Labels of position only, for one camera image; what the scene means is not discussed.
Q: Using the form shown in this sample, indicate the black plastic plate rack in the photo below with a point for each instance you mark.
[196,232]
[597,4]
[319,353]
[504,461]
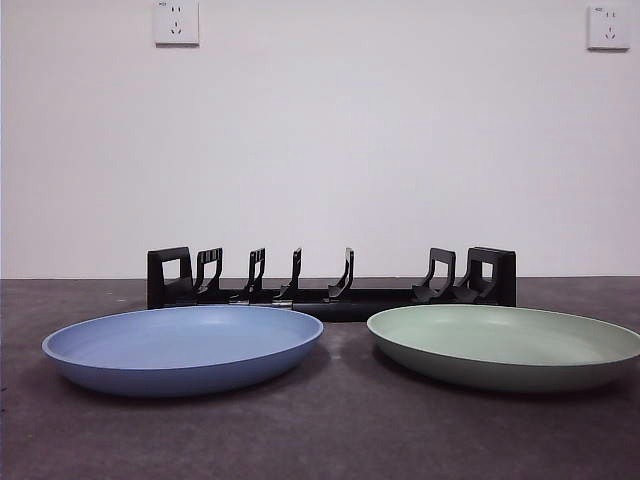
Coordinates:
[340,312]

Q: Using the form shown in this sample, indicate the blue round plate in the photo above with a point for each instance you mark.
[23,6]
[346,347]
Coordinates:
[175,370]

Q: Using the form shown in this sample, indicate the green round plate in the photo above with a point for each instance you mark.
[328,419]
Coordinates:
[500,370]

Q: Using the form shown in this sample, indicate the white wall socket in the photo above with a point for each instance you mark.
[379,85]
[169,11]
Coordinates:
[176,22]
[607,27]

